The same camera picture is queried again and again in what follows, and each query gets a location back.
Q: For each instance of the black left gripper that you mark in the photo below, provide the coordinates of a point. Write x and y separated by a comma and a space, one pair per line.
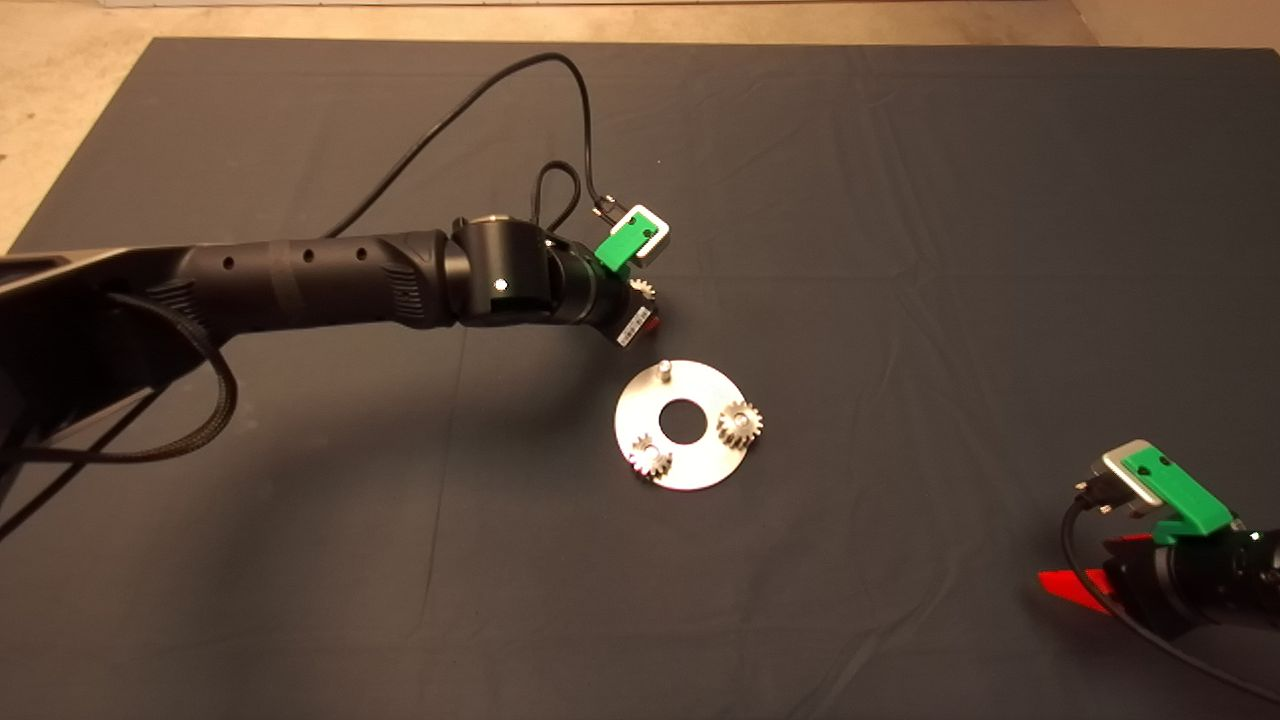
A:
615, 305

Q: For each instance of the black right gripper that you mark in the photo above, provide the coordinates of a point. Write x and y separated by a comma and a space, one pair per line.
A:
1180, 585

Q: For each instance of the small steel planetary gear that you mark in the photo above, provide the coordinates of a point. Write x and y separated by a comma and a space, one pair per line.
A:
643, 288
637, 463
735, 438

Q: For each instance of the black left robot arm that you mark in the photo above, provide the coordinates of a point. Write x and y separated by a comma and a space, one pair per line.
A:
320, 280

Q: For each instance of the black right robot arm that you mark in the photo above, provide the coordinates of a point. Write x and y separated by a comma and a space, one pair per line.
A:
1265, 580

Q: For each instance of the round metal carrier plate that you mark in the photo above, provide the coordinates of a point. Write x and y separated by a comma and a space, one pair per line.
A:
700, 465

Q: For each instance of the dark grey table cloth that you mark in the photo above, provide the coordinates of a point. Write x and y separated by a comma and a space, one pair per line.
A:
900, 200

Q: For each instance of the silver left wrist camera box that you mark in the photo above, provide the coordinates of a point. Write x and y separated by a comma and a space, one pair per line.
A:
655, 245

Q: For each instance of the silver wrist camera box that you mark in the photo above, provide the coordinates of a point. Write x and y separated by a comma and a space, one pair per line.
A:
655, 245
1125, 485

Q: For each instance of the green left camera mount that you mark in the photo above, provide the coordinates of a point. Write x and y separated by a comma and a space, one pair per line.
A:
620, 248

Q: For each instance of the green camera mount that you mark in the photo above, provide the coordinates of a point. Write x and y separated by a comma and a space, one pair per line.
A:
620, 248
1185, 505

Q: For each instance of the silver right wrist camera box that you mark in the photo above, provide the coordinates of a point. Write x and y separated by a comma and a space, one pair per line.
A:
1125, 485

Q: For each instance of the green right camera mount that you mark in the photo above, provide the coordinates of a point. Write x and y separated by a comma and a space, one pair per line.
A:
1185, 505

